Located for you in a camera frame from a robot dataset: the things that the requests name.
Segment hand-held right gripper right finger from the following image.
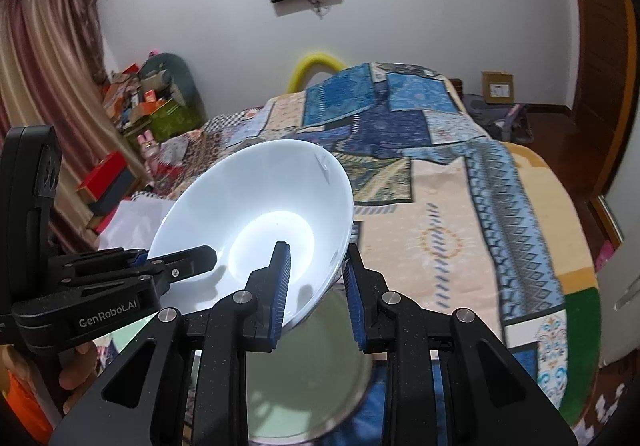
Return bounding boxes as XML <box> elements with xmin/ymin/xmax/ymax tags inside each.
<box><xmin>342</xmin><ymin>243</ymin><xmax>578</xmax><ymax>446</ymax></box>

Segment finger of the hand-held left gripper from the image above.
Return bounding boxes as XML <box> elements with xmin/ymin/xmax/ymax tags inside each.
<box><xmin>59</xmin><ymin>246</ymin><xmax>218</xmax><ymax>297</ymax></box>
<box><xmin>50</xmin><ymin>248</ymin><xmax>152</xmax><ymax>279</ymax></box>

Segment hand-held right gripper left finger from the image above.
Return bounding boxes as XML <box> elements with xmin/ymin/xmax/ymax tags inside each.
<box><xmin>47</xmin><ymin>241</ymin><xmax>292</xmax><ymax>446</ymax></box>

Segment green bowl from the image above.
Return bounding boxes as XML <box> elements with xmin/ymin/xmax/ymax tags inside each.
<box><xmin>244</xmin><ymin>290</ymin><xmax>374</xmax><ymax>445</ymax></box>

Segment white bowl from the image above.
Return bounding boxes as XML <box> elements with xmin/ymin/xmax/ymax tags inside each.
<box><xmin>148</xmin><ymin>139</ymin><xmax>354</xmax><ymax>331</ymax></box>

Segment person's left hand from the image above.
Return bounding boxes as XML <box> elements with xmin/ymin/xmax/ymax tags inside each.
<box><xmin>57</xmin><ymin>342</ymin><xmax>101</xmax><ymax>416</ymax></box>

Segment white cloth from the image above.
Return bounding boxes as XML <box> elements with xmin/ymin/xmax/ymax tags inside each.
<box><xmin>97</xmin><ymin>198</ymin><xmax>182</xmax><ymax>253</ymax></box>

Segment red box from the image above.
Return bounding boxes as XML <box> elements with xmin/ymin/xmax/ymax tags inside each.
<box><xmin>76</xmin><ymin>151</ymin><xmax>139</xmax><ymax>205</ymax></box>

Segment blue patchwork blanket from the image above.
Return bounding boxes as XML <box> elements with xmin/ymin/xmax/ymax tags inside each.
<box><xmin>95</xmin><ymin>62</ymin><xmax>571</xmax><ymax>446</ymax></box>

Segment pink rabbit toy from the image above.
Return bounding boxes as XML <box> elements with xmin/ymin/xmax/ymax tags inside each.
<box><xmin>137</xmin><ymin>131</ymin><xmax>162</xmax><ymax>173</ymax></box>

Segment striped brown curtain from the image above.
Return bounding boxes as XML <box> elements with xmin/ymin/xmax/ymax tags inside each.
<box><xmin>0</xmin><ymin>0</ymin><xmax>147</xmax><ymax>254</ymax></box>

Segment pile of small boxes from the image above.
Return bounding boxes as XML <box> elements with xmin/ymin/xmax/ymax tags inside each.
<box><xmin>100</xmin><ymin>66</ymin><xmax>176</xmax><ymax>133</ymax></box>

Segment grey plush toy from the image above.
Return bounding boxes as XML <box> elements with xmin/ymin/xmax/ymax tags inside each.
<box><xmin>139</xmin><ymin>53</ymin><xmax>207</xmax><ymax>125</ymax></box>

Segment grey backpack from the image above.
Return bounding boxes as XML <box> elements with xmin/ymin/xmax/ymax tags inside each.
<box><xmin>462</xmin><ymin>93</ymin><xmax>537</xmax><ymax>145</ymax></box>

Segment beige green fleece blanket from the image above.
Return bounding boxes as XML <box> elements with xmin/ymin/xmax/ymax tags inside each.
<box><xmin>500</xmin><ymin>141</ymin><xmax>605</xmax><ymax>433</ymax></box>

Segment yellow foam tube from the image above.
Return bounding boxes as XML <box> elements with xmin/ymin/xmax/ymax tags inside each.
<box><xmin>286</xmin><ymin>53</ymin><xmax>349</xmax><ymax>94</ymax></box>

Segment cardboard box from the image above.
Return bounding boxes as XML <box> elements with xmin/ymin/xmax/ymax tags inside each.
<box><xmin>481</xmin><ymin>70</ymin><xmax>516</xmax><ymax>103</ymax></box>

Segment wooden door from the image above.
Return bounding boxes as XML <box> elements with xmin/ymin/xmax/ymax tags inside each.
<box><xmin>560</xmin><ymin>0</ymin><xmax>640</xmax><ymax>249</ymax></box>

